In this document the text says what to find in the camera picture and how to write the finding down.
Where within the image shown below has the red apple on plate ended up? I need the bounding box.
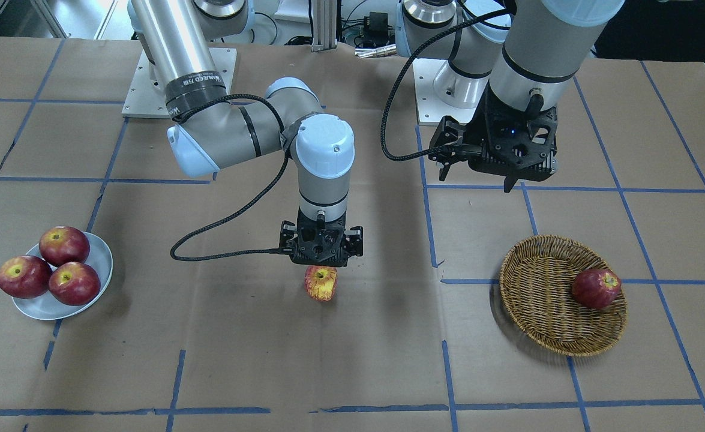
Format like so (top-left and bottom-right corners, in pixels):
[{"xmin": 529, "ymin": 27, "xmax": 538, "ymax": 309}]
[
  {"xmin": 48, "ymin": 262, "xmax": 101, "ymax": 306},
  {"xmin": 0, "ymin": 255, "xmax": 53, "ymax": 299},
  {"xmin": 38, "ymin": 225, "xmax": 91, "ymax": 267}
]

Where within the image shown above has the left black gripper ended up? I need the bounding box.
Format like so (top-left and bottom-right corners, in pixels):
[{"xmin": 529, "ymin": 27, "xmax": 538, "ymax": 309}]
[{"xmin": 429, "ymin": 90, "xmax": 557, "ymax": 193}]

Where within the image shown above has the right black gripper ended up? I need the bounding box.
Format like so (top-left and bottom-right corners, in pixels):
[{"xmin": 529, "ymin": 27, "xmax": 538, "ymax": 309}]
[{"xmin": 278, "ymin": 211, "xmax": 364, "ymax": 267}]

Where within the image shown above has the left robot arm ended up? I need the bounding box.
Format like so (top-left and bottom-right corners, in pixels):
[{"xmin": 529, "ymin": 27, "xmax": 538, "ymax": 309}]
[{"xmin": 385, "ymin": 1, "xmax": 624, "ymax": 191}]

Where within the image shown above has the black braided cable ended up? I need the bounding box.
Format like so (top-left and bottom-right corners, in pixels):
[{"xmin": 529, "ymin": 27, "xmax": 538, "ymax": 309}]
[{"xmin": 380, "ymin": 7, "xmax": 512, "ymax": 162}]

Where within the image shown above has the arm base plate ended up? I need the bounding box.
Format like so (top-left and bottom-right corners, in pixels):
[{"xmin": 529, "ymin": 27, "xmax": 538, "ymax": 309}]
[
  {"xmin": 412, "ymin": 58, "xmax": 488, "ymax": 126},
  {"xmin": 122, "ymin": 47, "xmax": 238, "ymax": 119}
]

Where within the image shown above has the red yellow apple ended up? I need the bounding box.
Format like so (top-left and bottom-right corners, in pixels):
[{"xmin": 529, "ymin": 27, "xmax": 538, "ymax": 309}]
[{"xmin": 304, "ymin": 265, "xmax": 337, "ymax": 302}]

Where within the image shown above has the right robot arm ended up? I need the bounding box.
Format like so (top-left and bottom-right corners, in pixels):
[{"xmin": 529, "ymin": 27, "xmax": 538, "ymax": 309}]
[{"xmin": 129, "ymin": 1, "xmax": 364, "ymax": 267}]

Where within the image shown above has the aluminium frame post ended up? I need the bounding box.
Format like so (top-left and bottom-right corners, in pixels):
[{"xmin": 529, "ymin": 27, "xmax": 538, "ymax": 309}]
[{"xmin": 308, "ymin": 1, "xmax": 341, "ymax": 52}]

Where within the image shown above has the dark red apple in basket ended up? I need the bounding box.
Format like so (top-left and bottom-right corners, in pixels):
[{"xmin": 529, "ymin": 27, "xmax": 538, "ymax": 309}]
[{"xmin": 571, "ymin": 268, "xmax": 623, "ymax": 310}]

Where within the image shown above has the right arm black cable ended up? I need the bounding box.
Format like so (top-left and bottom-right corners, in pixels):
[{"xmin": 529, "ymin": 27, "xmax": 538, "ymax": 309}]
[{"xmin": 170, "ymin": 94, "xmax": 300, "ymax": 262}]

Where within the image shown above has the woven wicker basket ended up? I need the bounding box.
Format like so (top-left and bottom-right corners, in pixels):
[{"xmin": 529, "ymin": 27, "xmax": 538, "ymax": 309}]
[{"xmin": 499, "ymin": 235, "xmax": 628, "ymax": 356}]

